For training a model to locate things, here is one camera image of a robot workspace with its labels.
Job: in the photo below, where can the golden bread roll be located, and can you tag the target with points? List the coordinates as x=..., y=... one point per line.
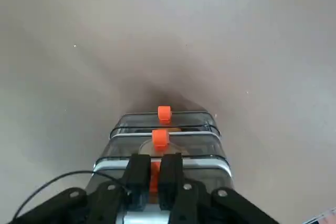
x=174, y=130

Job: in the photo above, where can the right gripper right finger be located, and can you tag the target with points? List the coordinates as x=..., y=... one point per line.
x=172, y=176

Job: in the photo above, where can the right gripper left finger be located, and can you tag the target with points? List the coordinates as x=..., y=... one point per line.
x=136, y=176

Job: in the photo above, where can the aluminium table edge rail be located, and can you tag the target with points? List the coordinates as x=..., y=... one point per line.
x=325, y=217

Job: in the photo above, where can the round beige pastry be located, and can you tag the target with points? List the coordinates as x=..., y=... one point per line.
x=147, y=148

